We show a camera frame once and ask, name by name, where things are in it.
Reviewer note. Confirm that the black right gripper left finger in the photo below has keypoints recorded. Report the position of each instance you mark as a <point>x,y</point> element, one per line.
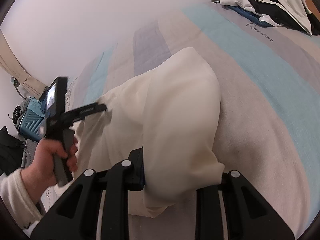
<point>95,197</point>

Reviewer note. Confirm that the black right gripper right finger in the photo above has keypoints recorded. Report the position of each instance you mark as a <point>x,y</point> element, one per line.
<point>237,208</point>

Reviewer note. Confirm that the cream and black hooded jacket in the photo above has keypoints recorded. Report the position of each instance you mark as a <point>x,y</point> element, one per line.
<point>171,112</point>

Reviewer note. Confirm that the left forearm white sleeve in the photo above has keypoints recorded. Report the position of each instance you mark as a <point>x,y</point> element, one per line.
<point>18,202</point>

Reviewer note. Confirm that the grey and black clothes pile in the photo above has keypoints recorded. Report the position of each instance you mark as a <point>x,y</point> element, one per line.
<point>19,112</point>

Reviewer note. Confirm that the pile of folded clothes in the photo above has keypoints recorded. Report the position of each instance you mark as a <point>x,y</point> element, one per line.
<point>293,14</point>

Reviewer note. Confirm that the left hand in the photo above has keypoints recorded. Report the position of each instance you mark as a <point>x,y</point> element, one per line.
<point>40,174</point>

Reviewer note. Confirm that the teal hard-shell suitcase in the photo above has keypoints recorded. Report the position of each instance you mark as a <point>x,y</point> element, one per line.
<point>29,126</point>

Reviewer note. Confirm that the light blue folded cloth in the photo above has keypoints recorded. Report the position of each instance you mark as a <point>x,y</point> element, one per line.
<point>35,106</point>

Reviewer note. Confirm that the grey hard-shell suitcase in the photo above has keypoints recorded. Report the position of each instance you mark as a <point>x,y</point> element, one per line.
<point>28,153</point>

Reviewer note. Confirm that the black bag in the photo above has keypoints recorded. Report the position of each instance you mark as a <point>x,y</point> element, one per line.
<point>11,152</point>

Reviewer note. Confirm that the desk lamp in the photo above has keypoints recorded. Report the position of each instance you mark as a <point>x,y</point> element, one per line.
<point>16,85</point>

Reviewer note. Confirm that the beige curtain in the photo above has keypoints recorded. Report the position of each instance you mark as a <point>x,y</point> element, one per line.
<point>11,65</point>

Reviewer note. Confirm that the striped pastel bed sheet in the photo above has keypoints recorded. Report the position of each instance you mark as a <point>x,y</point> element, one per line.
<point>268,126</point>

